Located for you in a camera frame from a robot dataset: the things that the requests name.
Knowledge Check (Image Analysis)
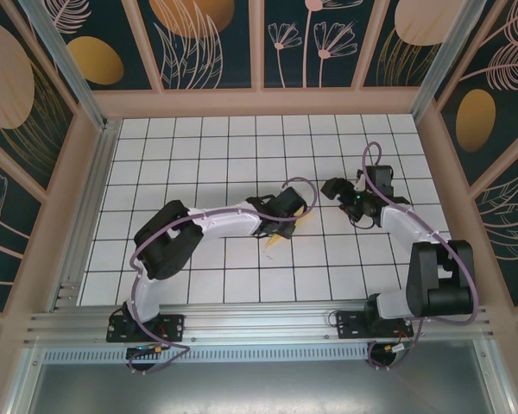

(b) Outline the grey metal sheet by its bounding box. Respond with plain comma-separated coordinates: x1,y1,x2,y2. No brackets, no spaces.
25,360,497,414

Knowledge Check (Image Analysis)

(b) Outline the pink disc gold lines panel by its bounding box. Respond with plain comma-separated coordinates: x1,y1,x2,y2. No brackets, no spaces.
0,15,78,193
361,0,457,88

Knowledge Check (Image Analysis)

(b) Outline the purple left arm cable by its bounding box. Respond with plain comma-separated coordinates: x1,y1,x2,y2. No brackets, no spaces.
128,176,320,376

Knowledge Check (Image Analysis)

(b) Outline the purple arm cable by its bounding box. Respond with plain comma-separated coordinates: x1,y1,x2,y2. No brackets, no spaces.
361,141,479,372
128,176,320,376

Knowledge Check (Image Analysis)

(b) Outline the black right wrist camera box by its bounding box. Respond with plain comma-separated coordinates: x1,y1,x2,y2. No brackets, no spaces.
321,176,355,204

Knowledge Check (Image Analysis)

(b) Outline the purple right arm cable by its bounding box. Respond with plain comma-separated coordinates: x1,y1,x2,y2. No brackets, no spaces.
361,141,479,372

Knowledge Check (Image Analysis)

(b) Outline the gold oval feather wall panel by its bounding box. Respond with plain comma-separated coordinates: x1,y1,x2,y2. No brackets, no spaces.
435,0,518,185

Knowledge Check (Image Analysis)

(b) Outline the wide aluminium mounting rail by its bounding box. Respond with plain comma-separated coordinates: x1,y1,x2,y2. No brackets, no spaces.
23,300,502,347

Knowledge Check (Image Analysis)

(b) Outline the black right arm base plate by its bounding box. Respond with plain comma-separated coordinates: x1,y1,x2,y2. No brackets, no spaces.
335,310,417,342

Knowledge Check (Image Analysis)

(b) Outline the pink leaves wall panel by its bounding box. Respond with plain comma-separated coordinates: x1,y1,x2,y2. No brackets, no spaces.
474,159,518,312

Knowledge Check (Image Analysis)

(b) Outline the aluminium frame post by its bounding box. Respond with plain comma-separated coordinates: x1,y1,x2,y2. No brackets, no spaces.
408,0,491,127
16,0,114,133

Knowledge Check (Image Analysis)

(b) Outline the pink flowers wall panel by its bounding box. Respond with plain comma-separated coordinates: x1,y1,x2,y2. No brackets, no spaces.
262,0,375,91

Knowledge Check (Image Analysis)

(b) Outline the slotted grey cable duct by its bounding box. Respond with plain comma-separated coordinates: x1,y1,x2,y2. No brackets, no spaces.
42,342,372,364

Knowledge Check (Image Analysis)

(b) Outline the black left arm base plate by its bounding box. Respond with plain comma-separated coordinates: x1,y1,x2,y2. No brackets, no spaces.
106,313,186,344

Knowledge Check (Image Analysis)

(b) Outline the orange disc leaf wall panel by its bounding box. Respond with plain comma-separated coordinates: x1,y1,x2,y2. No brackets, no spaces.
136,0,260,91

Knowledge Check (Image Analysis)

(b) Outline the aluminium side rail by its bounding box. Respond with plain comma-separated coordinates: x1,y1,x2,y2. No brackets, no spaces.
47,119,123,312

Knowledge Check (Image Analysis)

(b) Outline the aluminium frame side bar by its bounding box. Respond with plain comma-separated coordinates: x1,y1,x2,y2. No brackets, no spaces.
472,340,518,414
6,348,48,414

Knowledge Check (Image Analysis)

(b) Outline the single flower wall panel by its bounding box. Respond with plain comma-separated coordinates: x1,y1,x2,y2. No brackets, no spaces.
0,141,44,314

